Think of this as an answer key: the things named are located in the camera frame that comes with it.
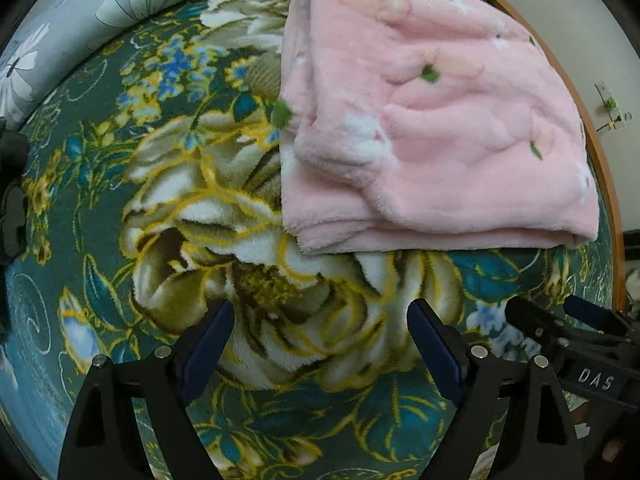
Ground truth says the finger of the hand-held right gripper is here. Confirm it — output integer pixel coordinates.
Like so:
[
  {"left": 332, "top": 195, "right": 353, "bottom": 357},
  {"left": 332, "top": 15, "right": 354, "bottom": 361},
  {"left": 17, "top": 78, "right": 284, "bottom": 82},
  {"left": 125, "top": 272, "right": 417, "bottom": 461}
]
[
  {"left": 505, "top": 297, "right": 568, "bottom": 347},
  {"left": 563, "top": 294, "right": 632, "bottom": 335}
]

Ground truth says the green floral blanket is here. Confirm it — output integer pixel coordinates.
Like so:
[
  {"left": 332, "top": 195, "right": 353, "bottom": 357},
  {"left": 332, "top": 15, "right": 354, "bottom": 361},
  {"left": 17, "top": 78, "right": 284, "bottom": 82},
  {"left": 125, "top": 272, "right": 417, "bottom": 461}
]
[{"left": 0, "top": 0, "right": 618, "bottom": 480}]

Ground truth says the pink fleece garment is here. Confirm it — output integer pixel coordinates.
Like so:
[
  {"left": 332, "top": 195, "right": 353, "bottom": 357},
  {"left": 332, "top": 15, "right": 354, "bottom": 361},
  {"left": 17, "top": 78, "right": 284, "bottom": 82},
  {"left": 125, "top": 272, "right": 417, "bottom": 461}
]
[{"left": 274, "top": 0, "right": 601, "bottom": 255}]

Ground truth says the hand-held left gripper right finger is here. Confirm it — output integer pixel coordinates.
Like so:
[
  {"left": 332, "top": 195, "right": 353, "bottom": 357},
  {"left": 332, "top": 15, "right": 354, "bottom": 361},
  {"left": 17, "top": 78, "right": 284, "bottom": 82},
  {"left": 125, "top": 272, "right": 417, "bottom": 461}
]
[{"left": 406, "top": 298, "right": 586, "bottom": 480}]

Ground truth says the white wall socket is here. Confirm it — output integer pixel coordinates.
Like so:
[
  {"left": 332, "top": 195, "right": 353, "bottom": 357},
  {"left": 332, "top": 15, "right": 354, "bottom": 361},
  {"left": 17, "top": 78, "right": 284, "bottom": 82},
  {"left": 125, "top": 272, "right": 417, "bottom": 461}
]
[{"left": 595, "top": 82, "right": 631, "bottom": 131}]

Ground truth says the black object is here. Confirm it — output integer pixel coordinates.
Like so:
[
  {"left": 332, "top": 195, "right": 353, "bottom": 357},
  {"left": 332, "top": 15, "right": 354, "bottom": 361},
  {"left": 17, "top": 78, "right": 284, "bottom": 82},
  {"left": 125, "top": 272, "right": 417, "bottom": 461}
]
[{"left": 0, "top": 120, "right": 32, "bottom": 266}]

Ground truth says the grey floral quilt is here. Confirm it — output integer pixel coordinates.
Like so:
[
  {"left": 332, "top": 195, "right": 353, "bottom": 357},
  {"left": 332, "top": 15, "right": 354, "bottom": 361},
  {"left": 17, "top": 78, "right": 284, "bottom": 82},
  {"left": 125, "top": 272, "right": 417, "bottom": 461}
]
[{"left": 0, "top": 0, "right": 503, "bottom": 131}]

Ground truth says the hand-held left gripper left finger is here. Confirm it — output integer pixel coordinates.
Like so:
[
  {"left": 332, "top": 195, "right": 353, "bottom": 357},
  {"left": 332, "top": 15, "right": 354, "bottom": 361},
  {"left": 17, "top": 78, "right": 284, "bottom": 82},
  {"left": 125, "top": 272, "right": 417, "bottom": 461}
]
[{"left": 57, "top": 300, "right": 236, "bottom": 480}]

